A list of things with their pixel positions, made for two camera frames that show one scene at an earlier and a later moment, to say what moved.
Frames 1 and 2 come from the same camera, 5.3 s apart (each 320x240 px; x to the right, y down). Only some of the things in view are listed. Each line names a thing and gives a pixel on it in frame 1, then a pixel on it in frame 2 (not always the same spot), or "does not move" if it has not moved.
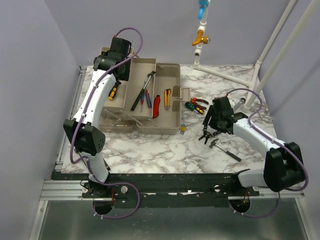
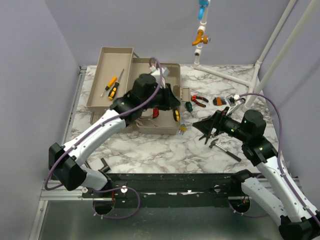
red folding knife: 156,108 does not move
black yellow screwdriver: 113,91 does not move
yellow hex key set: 182,129 does not move
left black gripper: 124,76 → 170,101
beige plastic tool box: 150,103 does not move
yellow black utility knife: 198,110 → 176,115
